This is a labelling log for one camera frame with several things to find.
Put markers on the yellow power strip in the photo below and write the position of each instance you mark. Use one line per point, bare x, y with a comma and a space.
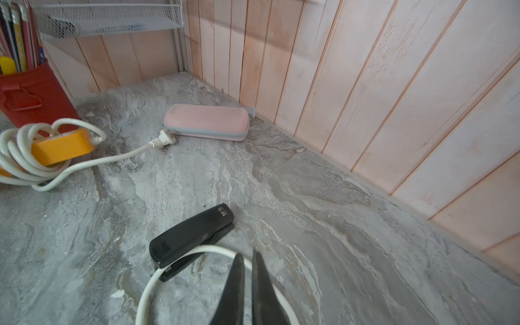
26, 152

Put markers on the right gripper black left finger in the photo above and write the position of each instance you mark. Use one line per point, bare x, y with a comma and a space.
230, 309

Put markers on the black remote control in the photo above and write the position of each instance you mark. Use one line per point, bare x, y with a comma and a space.
169, 249

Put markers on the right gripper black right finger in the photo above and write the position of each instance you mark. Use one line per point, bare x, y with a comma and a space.
266, 308

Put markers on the red pencil cup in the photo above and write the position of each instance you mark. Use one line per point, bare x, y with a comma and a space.
30, 90

